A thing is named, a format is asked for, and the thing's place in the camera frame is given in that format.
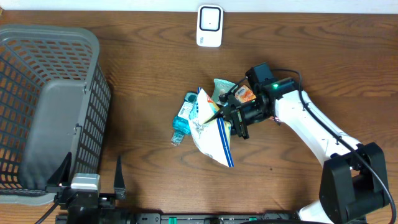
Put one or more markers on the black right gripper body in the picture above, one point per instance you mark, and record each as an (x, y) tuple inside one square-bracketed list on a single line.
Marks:
[(245, 114)]

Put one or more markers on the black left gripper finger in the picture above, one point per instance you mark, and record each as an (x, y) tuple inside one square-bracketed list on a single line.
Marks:
[(61, 175), (119, 185)]

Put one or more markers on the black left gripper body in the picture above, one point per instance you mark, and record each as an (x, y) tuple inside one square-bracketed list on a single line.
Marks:
[(107, 200)]

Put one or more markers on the small orange carton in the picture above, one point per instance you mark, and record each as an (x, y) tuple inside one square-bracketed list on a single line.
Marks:
[(244, 94)]

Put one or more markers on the mint green wipes pack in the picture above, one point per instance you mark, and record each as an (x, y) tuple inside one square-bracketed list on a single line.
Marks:
[(221, 87)]

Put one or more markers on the yellow snack bag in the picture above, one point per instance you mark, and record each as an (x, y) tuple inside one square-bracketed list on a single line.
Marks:
[(210, 135)]

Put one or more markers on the teal mouthwash bottle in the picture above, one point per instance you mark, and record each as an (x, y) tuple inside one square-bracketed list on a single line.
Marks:
[(180, 123)]

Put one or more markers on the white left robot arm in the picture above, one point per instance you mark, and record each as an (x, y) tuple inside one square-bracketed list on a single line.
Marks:
[(78, 214)]

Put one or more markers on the white barcode scanner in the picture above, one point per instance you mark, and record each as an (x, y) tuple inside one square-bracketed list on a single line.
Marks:
[(209, 26)]

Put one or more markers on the grey plastic basket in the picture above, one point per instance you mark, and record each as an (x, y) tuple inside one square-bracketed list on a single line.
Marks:
[(54, 102)]

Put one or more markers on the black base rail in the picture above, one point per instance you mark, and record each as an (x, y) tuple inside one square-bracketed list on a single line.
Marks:
[(156, 218)]

